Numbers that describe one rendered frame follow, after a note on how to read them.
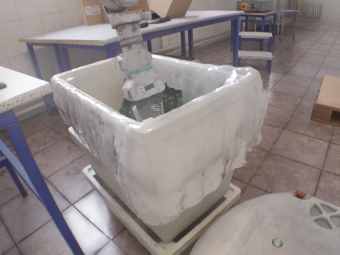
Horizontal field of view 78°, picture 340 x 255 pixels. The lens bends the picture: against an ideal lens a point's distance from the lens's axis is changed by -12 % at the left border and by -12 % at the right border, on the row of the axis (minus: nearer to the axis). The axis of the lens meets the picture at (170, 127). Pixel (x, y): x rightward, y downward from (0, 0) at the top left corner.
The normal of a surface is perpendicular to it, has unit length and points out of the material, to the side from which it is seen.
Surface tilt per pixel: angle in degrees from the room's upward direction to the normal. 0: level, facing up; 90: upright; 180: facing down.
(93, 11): 90
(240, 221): 0
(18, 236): 0
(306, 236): 73
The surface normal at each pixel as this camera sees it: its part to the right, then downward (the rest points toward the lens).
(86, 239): -0.07, -0.86
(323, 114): -0.60, 0.44
